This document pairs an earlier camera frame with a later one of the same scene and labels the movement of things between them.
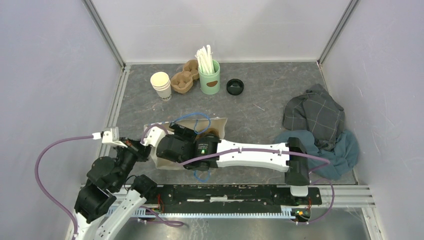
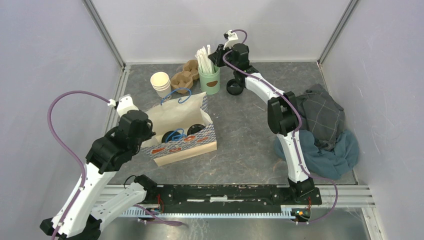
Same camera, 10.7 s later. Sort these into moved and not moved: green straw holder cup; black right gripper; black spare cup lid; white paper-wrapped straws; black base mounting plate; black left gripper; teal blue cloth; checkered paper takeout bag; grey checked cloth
Moved: black right gripper; checkered paper takeout bag; black left gripper
Not moved: grey checked cloth; green straw holder cup; white paper-wrapped straws; teal blue cloth; black spare cup lid; black base mounting plate
